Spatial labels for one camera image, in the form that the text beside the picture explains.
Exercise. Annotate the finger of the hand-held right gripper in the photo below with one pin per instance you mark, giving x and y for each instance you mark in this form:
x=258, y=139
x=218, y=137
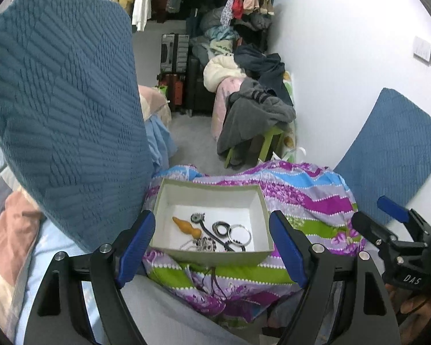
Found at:
x=366, y=226
x=393, y=208

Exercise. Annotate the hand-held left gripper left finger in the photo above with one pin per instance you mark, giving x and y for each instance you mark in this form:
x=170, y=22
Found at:
x=134, y=246

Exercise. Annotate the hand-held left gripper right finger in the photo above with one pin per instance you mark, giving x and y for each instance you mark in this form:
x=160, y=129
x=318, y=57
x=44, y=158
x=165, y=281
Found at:
x=289, y=248

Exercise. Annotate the silver bangle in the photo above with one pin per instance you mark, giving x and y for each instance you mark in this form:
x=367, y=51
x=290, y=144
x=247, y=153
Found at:
x=249, y=235

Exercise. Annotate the orange gourd pendant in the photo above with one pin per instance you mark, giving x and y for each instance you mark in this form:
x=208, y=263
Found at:
x=188, y=227

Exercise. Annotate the grey-green cardboard box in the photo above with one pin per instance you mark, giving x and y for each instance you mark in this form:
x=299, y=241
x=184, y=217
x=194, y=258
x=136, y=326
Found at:
x=208, y=205

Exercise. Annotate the person's right hand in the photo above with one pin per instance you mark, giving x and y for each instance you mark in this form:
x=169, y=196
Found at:
x=407, y=307

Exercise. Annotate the colourful floral striped quilt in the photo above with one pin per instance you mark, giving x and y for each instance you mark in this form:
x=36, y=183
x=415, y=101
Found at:
x=309, y=201

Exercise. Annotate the blue knit-covered chair back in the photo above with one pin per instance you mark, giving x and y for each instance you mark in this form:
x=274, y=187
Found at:
x=57, y=97
x=391, y=143

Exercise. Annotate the light blue star-print sheet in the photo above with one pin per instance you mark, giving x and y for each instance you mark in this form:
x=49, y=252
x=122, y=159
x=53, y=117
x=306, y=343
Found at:
x=57, y=230

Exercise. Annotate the white plastic bag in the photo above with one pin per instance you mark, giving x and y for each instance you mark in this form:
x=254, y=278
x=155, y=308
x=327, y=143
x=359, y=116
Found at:
x=291, y=154

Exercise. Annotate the plain light blue sheet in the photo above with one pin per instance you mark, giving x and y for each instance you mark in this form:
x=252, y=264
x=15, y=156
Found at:
x=161, y=143

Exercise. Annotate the green plastic stool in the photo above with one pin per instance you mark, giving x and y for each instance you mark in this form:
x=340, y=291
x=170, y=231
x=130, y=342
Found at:
x=269, y=136

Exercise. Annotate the peach blanket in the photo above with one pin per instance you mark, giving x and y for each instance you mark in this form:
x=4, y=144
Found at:
x=10, y=240

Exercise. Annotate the grey hoodie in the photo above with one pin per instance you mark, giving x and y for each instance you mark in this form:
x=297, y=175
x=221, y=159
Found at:
x=251, y=115

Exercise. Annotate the pale pink blanket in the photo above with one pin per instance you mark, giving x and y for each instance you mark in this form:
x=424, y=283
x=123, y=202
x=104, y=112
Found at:
x=152, y=102

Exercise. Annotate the white green-leaf bedding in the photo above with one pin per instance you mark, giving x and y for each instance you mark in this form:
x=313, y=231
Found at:
x=290, y=93

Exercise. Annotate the pink quilt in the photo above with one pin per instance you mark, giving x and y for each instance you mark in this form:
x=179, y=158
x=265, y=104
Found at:
x=222, y=107

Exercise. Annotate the red suitcase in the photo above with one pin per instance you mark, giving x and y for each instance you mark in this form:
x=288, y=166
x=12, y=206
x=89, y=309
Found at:
x=172, y=91

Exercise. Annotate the green bag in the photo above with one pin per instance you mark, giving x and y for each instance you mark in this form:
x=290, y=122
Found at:
x=162, y=88

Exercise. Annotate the dark navy jacket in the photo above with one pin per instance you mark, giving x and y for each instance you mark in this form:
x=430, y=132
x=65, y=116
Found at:
x=262, y=64

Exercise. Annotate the cream fleece blanket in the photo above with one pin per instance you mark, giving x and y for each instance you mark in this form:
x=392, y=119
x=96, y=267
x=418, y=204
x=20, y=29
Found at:
x=221, y=72

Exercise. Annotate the grey hard-shell suitcase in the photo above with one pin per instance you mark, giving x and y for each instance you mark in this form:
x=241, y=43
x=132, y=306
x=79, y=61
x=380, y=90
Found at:
x=174, y=52

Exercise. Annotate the pile of mixed clothes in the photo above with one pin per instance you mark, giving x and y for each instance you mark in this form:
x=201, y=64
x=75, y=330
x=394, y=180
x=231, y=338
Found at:
x=219, y=32

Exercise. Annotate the white wall switch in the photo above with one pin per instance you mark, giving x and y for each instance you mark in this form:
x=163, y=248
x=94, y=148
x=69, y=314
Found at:
x=421, y=47

